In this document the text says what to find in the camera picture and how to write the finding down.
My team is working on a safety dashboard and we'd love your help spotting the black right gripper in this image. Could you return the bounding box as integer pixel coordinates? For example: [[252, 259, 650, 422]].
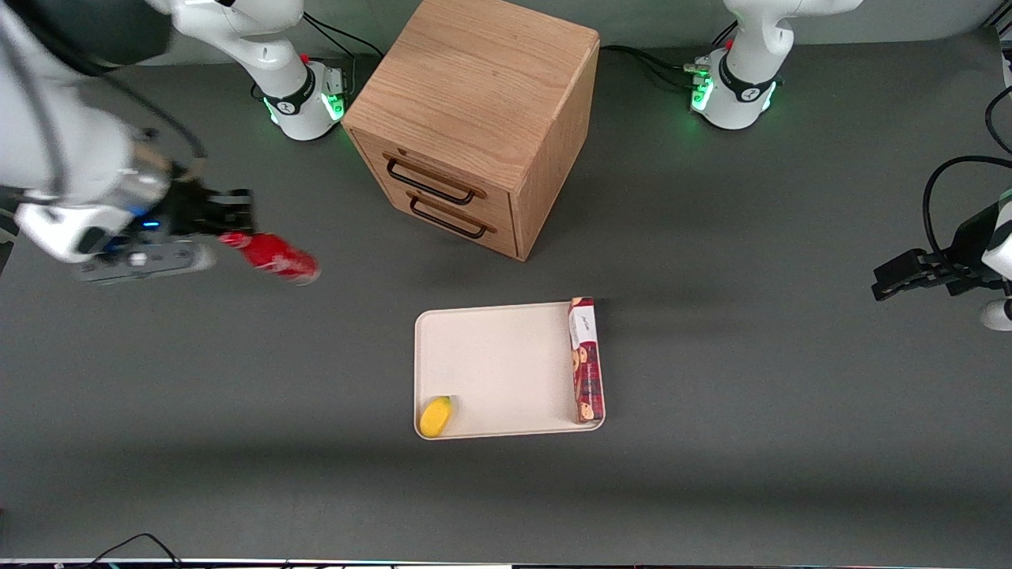
[[152, 162, 257, 239]]

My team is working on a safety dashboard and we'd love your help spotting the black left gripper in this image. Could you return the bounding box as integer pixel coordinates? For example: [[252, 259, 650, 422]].
[[872, 207, 1005, 303]]

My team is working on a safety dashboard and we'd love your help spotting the red coke bottle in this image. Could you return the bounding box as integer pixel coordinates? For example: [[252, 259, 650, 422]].
[[219, 231, 322, 286]]

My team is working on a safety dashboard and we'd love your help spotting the beige plastic tray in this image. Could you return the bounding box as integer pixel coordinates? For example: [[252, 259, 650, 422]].
[[413, 300, 607, 441]]

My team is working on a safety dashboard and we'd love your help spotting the wooden drawer cabinet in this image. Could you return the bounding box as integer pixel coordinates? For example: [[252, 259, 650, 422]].
[[341, 0, 601, 262]]

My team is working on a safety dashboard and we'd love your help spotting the yellow lemon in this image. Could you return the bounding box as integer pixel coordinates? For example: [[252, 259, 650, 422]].
[[419, 396, 454, 438]]

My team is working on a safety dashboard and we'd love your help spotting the red cookie box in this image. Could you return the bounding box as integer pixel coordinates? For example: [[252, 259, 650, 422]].
[[568, 296, 606, 424]]

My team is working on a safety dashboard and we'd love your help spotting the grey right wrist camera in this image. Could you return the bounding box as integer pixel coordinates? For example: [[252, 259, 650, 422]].
[[74, 239, 217, 285]]

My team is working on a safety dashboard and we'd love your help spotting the black drawer handle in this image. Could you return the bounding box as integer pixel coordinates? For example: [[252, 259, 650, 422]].
[[384, 153, 486, 207], [408, 192, 497, 240]]

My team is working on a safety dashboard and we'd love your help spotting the black right arm base cable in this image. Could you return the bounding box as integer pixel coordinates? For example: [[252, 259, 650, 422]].
[[303, 11, 382, 62]]

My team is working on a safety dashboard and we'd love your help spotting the black arm base cable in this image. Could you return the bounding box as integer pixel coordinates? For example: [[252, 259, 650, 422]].
[[303, 11, 382, 62], [599, 21, 738, 89]]

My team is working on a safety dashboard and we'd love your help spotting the black left arm base cable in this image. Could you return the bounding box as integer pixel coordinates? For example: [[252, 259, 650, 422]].
[[599, 21, 738, 89]]

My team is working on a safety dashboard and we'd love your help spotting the black table edge cable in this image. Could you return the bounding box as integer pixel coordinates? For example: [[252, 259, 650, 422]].
[[79, 533, 184, 569]]

